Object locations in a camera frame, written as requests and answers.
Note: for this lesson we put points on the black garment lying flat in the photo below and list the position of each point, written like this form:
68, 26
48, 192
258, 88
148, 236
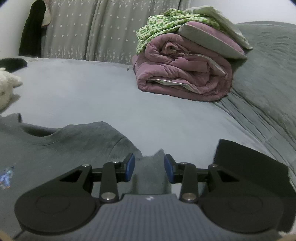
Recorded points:
13, 63

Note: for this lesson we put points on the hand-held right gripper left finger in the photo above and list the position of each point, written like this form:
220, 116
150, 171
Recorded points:
130, 168

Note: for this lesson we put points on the beige hanging garment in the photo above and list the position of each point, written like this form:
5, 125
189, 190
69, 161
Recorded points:
47, 16

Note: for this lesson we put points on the grey quilted blanket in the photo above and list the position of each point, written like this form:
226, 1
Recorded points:
266, 81

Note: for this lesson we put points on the grey t-shirt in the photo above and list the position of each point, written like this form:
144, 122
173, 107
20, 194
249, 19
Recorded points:
69, 150

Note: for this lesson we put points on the green patterned cloth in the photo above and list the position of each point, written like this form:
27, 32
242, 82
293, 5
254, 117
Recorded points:
159, 25
222, 18

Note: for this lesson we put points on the grey star-print curtain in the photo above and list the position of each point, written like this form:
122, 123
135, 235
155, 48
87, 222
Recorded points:
92, 30

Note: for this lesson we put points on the pink pillow grey edge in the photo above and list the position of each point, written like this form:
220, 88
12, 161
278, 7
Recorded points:
208, 34

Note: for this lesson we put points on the black hanging garment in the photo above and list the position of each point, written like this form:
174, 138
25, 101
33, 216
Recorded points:
32, 30

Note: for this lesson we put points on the folded pink quilt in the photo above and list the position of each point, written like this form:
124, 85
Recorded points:
180, 67

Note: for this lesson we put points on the white plush dog toy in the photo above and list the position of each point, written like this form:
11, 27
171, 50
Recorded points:
5, 90

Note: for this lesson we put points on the folded black garment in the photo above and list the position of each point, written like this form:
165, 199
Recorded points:
254, 160

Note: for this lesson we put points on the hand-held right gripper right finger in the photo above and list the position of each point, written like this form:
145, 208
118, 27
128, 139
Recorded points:
168, 169

